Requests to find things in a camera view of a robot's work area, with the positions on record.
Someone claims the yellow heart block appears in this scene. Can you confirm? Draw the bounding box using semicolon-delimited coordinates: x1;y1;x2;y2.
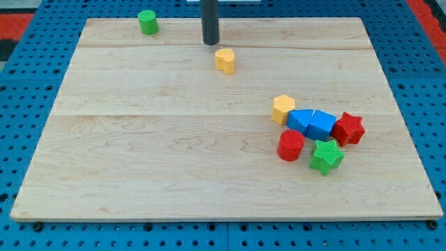
215;48;236;75

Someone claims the yellow hexagon block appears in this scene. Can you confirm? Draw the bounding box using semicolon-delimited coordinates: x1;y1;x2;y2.
271;95;295;125

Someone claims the red cylinder block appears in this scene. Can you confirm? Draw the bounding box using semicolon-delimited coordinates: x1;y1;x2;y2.
277;130;305;162

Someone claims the blue wedge block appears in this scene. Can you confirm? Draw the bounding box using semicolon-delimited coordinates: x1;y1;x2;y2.
286;109;314;135

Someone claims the light wooden board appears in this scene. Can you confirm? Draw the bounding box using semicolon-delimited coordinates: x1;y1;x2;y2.
10;17;443;222

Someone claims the blue cube block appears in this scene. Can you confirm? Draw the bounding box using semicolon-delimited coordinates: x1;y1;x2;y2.
305;110;337;142

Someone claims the green star block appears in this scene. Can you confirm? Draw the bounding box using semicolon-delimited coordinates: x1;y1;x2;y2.
309;140;344;176

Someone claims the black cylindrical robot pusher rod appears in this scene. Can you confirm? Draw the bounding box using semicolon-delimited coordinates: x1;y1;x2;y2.
200;0;220;45

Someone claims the red star block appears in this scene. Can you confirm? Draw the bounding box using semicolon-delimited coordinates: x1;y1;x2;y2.
330;112;365;146

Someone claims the green cylinder block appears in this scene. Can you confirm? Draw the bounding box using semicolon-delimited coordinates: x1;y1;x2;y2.
137;10;158;35

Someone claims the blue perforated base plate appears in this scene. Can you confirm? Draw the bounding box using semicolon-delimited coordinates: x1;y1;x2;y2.
1;1;445;250

